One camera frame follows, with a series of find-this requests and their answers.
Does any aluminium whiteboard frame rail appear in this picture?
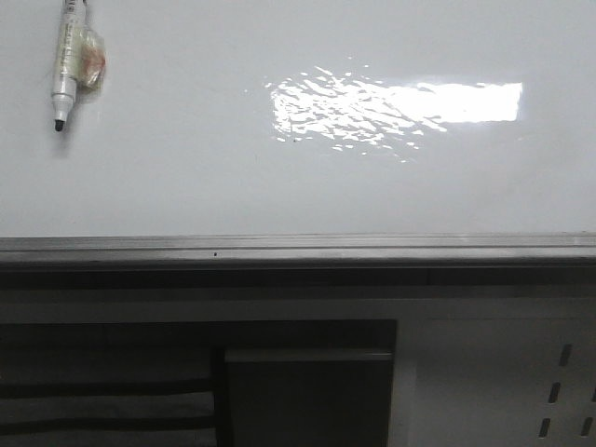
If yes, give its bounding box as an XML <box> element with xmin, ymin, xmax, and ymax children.
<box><xmin>1</xmin><ymin>232</ymin><xmax>595</xmax><ymax>271</ymax></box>

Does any white perforated metal panel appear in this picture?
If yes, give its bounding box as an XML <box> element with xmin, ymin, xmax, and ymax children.
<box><xmin>395</xmin><ymin>288</ymin><xmax>596</xmax><ymax>447</ymax></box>

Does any white whiteboard marker black tip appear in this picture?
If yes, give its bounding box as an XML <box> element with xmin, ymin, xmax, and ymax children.
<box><xmin>50</xmin><ymin>0</ymin><xmax>106</xmax><ymax>132</ymax></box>

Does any white glossy whiteboard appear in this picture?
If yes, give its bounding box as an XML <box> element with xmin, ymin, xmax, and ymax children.
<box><xmin>1</xmin><ymin>1</ymin><xmax>595</xmax><ymax>237</ymax></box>

